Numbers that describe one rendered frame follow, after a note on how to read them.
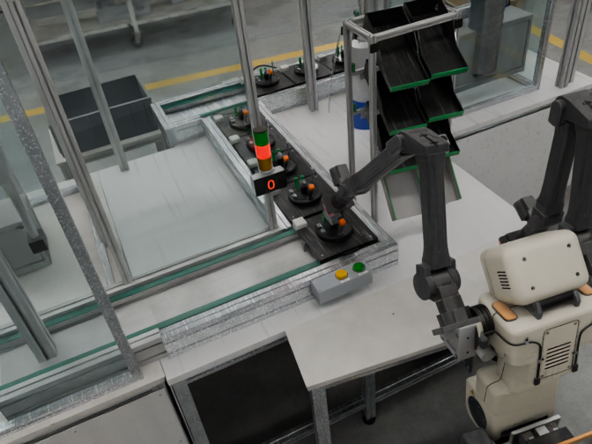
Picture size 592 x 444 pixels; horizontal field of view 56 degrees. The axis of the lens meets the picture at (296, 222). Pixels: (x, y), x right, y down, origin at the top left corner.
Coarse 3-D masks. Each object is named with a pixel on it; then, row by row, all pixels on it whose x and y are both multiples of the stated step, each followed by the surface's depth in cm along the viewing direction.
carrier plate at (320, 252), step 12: (348, 216) 218; (312, 228) 214; (360, 228) 212; (312, 240) 209; (348, 240) 207; (360, 240) 206; (372, 240) 206; (312, 252) 206; (324, 252) 203; (336, 252) 203
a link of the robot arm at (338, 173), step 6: (330, 168) 189; (336, 168) 188; (342, 168) 187; (330, 174) 190; (336, 174) 188; (342, 174) 186; (348, 174) 187; (336, 180) 188; (342, 180) 185; (336, 186) 192; (342, 186) 180; (342, 192) 181
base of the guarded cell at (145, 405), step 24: (72, 216) 255; (96, 264) 227; (144, 384) 180; (96, 408) 177; (120, 408) 181; (144, 408) 186; (168, 408) 192; (24, 432) 171; (48, 432) 175; (72, 432) 178; (96, 432) 183; (120, 432) 188; (144, 432) 193; (168, 432) 199
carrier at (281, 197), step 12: (312, 168) 228; (300, 180) 231; (312, 180) 232; (276, 192) 233; (288, 192) 231; (300, 192) 230; (324, 192) 232; (288, 204) 227; (300, 204) 225; (312, 204) 226; (288, 216) 222; (300, 216) 221; (312, 216) 222
